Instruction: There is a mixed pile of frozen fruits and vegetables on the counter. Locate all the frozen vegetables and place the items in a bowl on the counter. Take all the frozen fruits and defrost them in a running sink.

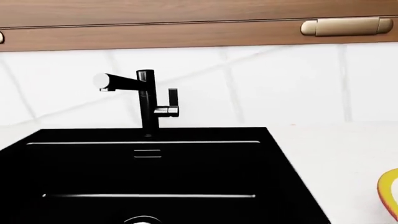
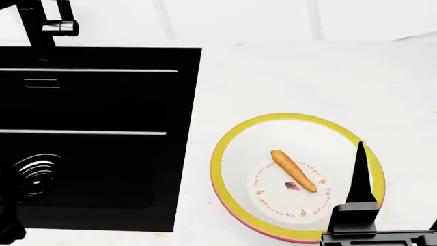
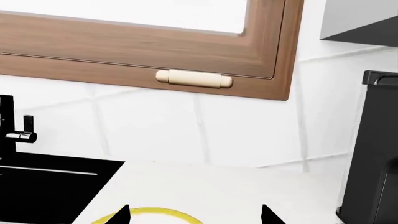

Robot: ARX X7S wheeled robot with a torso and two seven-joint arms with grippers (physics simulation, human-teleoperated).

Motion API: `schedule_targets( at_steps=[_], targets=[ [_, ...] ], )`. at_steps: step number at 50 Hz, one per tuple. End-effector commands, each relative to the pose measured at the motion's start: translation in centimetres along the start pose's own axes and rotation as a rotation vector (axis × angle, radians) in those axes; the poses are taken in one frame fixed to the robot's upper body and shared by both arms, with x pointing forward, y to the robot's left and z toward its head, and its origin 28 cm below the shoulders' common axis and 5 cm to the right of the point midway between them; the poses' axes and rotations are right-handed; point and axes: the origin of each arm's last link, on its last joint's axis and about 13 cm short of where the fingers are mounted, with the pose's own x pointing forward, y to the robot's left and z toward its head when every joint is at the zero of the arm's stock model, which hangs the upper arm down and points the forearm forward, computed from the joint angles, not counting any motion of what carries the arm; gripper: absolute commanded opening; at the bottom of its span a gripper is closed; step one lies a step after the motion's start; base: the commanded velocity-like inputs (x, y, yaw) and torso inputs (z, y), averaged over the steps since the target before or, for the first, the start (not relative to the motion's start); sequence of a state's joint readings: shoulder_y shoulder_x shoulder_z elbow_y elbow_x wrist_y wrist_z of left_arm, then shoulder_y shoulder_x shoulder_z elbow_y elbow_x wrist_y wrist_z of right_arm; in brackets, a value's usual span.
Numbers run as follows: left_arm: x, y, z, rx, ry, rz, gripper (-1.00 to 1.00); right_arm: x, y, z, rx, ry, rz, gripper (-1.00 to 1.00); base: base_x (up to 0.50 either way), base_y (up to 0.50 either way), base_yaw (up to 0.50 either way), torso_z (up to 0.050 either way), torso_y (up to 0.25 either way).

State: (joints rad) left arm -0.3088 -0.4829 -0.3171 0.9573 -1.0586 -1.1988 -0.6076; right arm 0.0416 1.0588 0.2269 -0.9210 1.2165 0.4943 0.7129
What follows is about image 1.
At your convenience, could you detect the black sink faucet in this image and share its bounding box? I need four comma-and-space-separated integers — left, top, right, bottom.
92, 68, 180, 138

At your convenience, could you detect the black kitchen sink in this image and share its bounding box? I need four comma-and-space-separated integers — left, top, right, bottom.
0, 126, 332, 224

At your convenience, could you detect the chrome sink drain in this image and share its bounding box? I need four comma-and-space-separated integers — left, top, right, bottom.
123, 215, 160, 224

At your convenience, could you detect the brown wooden wall cabinet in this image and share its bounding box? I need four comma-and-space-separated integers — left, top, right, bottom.
0, 0, 398, 52

